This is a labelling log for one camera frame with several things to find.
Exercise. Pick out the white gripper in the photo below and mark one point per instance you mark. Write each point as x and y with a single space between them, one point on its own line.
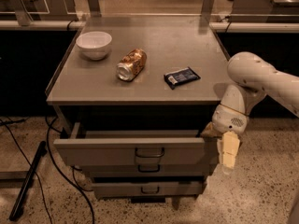
228 119

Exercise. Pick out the grey drawer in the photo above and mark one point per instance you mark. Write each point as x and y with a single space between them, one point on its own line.
148 189
116 148
142 170

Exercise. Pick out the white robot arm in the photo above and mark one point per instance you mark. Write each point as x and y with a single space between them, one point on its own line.
253 80

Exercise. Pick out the grey metal drawer cabinet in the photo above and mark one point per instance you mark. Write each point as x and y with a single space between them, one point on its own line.
89 93

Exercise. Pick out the dark blue snack packet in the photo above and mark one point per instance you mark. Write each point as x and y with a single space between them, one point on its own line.
180 77

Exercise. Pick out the crushed gold soda can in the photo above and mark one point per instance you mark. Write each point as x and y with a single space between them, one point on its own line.
131 65

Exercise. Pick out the grey desk far right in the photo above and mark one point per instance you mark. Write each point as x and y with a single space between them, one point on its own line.
265 11

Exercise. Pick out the grey desk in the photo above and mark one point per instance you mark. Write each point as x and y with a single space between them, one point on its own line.
38 10
265 11

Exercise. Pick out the white ceramic bowl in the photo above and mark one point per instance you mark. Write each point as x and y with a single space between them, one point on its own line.
94 45

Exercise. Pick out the black bar on floor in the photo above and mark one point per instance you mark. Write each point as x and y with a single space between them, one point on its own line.
17 207

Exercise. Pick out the grey desk far left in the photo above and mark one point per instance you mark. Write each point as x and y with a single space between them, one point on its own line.
38 10

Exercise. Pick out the white horizontal rail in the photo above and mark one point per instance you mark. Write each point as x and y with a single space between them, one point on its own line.
109 23

